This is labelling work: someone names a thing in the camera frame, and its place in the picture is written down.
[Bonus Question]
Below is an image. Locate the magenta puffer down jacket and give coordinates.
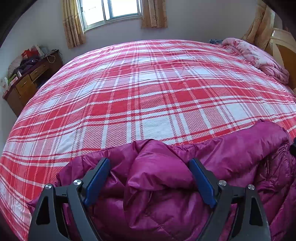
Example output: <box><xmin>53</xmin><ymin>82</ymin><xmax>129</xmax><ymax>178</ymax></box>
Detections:
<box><xmin>53</xmin><ymin>120</ymin><xmax>295</xmax><ymax>240</ymax></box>

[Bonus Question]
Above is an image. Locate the back window with frame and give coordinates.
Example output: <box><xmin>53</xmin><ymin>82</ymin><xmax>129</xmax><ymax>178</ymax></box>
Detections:
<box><xmin>78</xmin><ymin>0</ymin><xmax>142</xmax><ymax>31</ymax></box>

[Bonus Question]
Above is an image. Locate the right tan curtain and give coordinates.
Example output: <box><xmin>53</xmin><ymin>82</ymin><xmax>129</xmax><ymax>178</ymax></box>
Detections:
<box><xmin>142</xmin><ymin>0</ymin><xmax>168</xmax><ymax>28</ymax></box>

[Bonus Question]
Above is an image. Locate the red white plaid bedspread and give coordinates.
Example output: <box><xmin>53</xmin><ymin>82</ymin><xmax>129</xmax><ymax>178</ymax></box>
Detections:
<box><xmin>1</xmin><ymin>40</ymin><xmax>295</xmax><ymax>240</ymax></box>

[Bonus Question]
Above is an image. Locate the clutter pile on desk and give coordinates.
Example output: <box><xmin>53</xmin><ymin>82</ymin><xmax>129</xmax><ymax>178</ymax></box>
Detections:
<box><xmin>4</xmin><ymin>45</ymin><xmax>63</xmax><ymax>87</ymax></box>

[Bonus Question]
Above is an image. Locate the left tan curtain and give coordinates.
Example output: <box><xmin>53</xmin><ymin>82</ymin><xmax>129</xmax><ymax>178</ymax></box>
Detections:
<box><xmin>61</xmin><ymin>0</ymin><xmax>85</xmax><ymax>49</ymax></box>

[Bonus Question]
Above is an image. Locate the wooden desk with drawers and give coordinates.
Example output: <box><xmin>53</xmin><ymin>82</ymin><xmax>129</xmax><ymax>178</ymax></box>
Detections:
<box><xmin>3</xmin><ymin>50</ymin><xmax>63</xmax><ymax>116</ymax></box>

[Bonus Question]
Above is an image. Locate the cream wooden headboard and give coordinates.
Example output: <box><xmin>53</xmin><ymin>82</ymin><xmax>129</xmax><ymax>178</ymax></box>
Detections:
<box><xmin>265</xmin><ymin>28</ymin><xmax>296</xmax><ymax>92</ymax></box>

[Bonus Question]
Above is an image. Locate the side tan curtain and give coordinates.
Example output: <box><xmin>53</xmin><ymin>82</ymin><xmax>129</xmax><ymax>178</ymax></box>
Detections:
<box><xmin>242</xmin><ymin>1</ymin><xmax>275</xmax><ymax>50</ymax></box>

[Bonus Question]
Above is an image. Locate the pink floral folded quilt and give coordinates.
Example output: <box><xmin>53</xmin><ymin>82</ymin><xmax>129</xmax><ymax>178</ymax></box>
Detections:
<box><xmin>222</xmin><ymin>38</ymin><xmax>290</xmax><ymax>85</ymax></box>

